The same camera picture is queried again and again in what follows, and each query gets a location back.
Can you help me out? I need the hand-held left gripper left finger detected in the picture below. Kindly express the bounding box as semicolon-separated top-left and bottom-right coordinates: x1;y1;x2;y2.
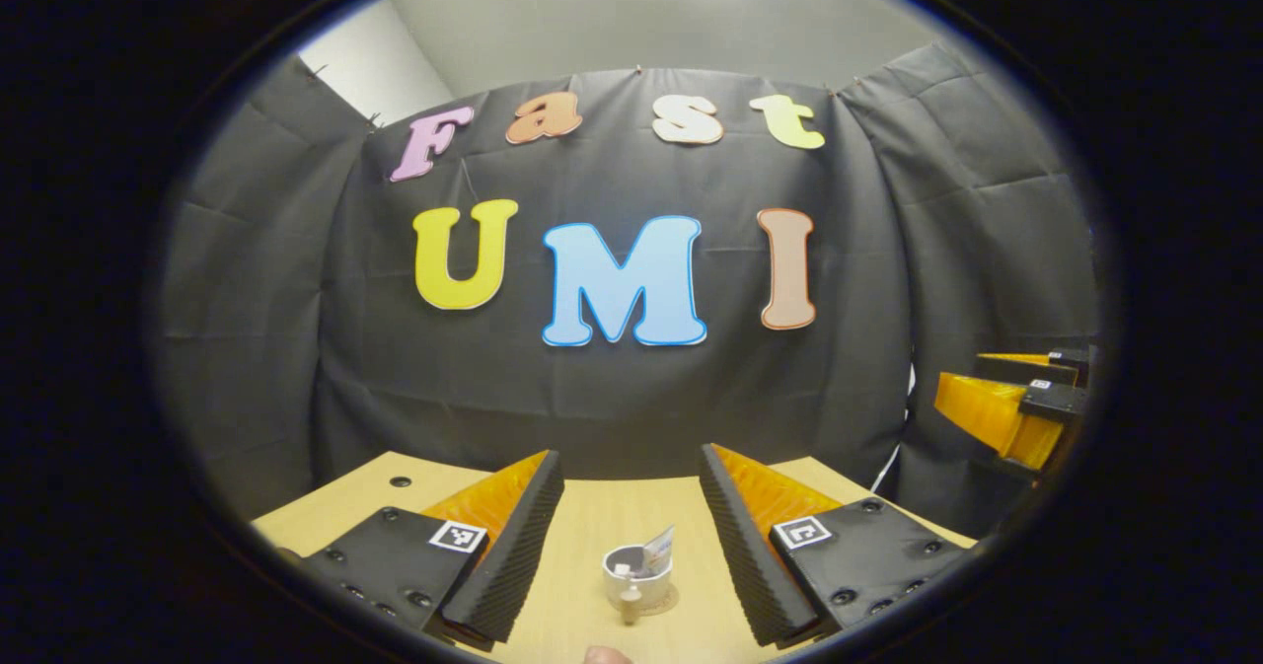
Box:
281;450;566;650

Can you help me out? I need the round wooden coaster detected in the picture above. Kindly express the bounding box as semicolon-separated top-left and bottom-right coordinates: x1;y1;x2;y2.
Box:
604;585;682;618

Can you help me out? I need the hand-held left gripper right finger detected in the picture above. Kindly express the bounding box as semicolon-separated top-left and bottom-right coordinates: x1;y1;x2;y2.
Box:
700;443;978;648

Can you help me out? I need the white toothpaste tube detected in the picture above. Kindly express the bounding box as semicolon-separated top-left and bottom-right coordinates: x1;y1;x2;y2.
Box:
641;526;677;576

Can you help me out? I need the wooden desktop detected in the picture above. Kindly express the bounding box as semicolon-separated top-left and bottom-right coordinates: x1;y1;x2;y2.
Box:
252;452;978;664

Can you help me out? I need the white cup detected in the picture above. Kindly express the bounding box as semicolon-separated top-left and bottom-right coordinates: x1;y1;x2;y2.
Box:
602;544;676;626

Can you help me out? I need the black backdrop cloth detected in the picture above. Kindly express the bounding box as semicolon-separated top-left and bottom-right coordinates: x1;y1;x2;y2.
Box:
158;44;1101;537

